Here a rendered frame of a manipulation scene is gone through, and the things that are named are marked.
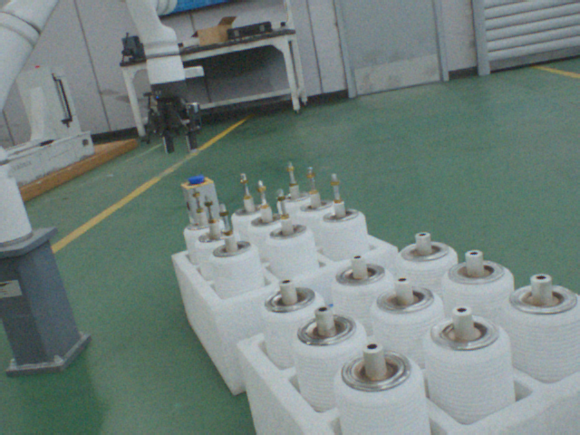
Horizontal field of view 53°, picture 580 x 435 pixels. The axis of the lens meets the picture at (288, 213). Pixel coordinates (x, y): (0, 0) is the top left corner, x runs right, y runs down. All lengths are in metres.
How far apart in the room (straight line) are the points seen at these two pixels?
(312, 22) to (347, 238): 5.03
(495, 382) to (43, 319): 1.02
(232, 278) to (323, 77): 5.10
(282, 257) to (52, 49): 6.01
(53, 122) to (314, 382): 4.21
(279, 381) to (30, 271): 0.75
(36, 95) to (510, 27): 4.25
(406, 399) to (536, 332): 0.19
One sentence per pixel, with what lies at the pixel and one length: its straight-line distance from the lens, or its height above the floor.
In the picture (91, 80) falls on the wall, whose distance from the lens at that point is 6.78.
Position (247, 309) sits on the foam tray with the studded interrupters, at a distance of 1.07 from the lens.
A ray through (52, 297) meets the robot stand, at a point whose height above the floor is 0.16.
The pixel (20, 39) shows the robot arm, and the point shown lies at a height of 0.72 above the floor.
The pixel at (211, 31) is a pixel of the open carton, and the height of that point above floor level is 0.88.
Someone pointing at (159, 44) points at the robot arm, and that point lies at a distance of 1.25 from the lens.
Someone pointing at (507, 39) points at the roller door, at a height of 0.29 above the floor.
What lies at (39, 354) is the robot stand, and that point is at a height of 0.04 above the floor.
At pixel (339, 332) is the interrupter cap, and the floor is 0.25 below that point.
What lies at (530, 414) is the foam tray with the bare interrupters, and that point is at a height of 0.18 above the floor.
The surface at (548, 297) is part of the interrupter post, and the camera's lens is 0.76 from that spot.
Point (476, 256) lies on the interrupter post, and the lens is 0.83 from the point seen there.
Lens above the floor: 0.60
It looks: 16 degrees down
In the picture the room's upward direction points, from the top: 11 degrees counter-clockwise
